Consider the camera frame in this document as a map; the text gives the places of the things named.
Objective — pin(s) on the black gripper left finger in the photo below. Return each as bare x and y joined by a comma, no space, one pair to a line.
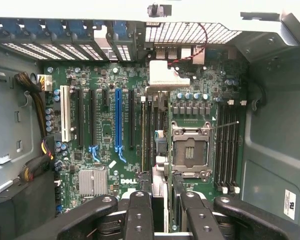
137,220

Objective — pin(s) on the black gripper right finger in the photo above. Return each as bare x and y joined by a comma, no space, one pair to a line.
200,220

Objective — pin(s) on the silver chipset heatsink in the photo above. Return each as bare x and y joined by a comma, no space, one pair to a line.
92,182

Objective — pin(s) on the metal CPU socket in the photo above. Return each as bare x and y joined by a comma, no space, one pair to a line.
190,150

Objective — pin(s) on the thin socket locking lever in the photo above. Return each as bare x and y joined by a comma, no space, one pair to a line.
225,125

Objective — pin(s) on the long black expansion slot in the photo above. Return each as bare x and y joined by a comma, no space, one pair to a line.
131,117
92,117
80,117

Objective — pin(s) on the blue expansion slot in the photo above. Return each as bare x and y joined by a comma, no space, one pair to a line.
118,117

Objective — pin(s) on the green motherboard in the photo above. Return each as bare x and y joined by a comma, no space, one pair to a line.
100,120

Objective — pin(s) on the black fan shroud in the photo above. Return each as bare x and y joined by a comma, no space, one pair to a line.
15,212

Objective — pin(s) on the short black expansion slot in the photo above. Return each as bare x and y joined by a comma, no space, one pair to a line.
104,97

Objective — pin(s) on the open black PC case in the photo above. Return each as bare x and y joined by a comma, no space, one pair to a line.
270,112

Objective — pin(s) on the white expansion slot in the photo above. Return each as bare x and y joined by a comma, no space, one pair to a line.
65,112

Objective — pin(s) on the white power connector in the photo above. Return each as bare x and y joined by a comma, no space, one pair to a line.
48,82

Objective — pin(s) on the black case lock knob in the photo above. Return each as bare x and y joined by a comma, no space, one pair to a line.
155,10

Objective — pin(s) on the white case wall sticker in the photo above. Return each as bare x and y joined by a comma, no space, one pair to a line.
290,205

